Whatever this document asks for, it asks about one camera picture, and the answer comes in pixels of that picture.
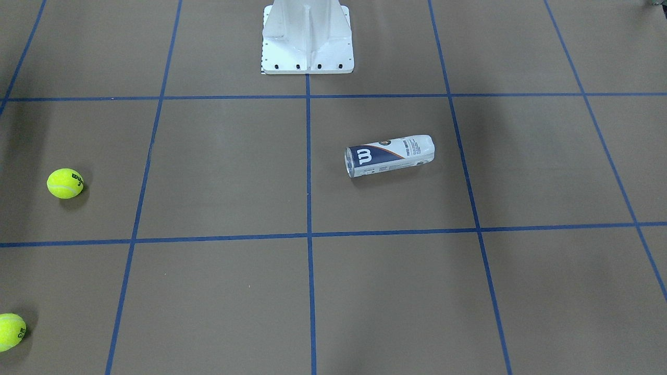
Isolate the white blue tennis ball can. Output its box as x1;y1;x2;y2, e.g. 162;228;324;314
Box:
344;134;436;178

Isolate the yellow tennis ball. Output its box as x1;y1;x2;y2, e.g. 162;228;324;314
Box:
1;313;27;352
47;168;85;199

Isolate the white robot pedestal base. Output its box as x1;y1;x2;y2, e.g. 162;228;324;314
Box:
261;1;355;74

